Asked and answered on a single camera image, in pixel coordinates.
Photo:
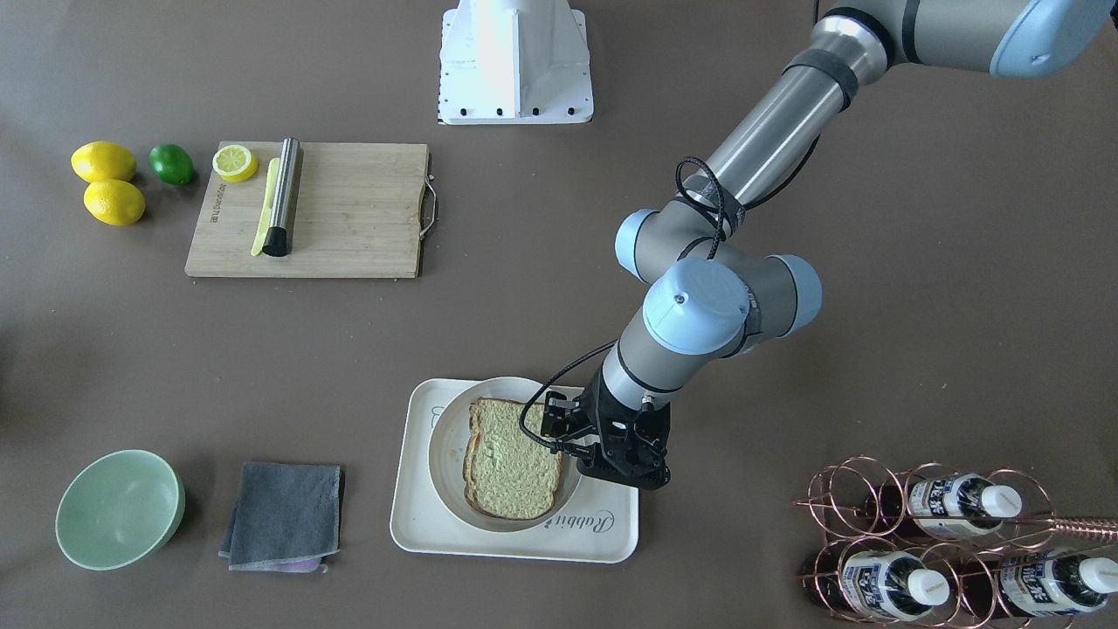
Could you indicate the yellow lemon upper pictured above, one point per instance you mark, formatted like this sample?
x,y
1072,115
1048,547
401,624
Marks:
x,y
99,161

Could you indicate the yellow lemon lower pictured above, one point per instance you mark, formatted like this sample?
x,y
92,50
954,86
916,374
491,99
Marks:
x,y
114,202

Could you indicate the wooden cutting board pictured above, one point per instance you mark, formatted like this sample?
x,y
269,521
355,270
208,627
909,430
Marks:
x,y
357,213

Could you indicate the copper wire bottle rack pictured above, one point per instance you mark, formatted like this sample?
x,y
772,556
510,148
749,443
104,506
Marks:
x,y
834,493

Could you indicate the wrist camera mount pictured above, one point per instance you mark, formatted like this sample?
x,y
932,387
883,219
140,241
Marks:
x,y
564,425

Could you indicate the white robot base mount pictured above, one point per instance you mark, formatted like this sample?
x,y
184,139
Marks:
x,y
514,63

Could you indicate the yellow lemon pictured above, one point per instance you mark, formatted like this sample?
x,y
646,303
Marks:
x,y
99,161
114,202

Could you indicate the green bowl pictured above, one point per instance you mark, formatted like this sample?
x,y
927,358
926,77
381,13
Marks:
x,y
120,509

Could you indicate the bread slice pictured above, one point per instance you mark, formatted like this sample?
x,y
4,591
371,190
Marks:
x,y
508,475

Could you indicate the grey folded cloth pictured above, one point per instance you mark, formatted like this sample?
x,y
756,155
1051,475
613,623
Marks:
x,y
286,518

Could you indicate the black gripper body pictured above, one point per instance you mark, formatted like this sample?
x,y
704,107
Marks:
x,y
559,423

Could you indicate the half lemon slice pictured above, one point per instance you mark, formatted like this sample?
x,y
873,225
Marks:
x,y
235,163

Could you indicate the tea bottle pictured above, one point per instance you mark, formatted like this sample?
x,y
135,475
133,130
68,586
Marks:
x,y
889,586
1047,584
953,507

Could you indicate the tea bottle upper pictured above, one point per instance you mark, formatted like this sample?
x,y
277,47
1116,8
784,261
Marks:
x,y
953,507

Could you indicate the green lime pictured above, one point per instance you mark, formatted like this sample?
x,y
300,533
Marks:
x,y
171,164

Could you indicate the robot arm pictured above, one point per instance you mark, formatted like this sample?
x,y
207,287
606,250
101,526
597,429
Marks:
x,y
705,299

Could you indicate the cream rabbit tray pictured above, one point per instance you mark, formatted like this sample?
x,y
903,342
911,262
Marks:
x,y
600,523

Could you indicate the steel handled knife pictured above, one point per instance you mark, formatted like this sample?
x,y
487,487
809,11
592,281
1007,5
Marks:
x,y
274,229

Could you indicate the white round plate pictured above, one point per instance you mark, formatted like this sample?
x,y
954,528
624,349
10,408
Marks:
x,y
448,447

